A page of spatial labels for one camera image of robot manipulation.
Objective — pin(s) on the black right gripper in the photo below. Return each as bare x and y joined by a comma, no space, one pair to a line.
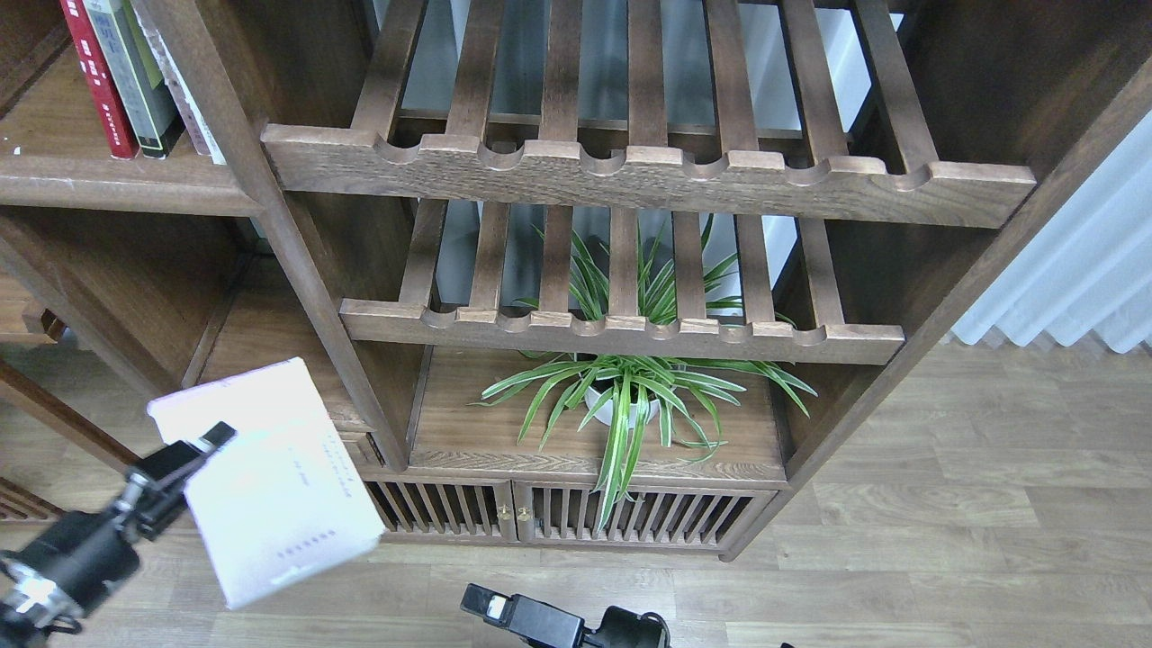
541,625

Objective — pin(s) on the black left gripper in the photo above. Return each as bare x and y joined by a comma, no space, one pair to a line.
70,570

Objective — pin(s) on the white lavender paperback book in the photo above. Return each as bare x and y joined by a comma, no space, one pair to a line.
282,501

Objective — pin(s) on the red paperback book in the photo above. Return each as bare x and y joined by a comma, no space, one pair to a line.
107,102

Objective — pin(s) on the green grey black-edged book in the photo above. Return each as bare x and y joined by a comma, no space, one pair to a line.
142,88

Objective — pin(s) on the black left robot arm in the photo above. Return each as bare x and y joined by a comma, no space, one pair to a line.
70,570

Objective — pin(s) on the white upright book spine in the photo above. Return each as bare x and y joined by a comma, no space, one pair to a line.
200,135

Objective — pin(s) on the dark wooden bookshelf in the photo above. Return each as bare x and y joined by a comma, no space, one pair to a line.
294,198

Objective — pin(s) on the white pleated curtain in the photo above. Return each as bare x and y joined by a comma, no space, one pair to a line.
1088,272

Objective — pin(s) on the wooden furniture frame left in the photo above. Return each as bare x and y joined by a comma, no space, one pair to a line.
25,320

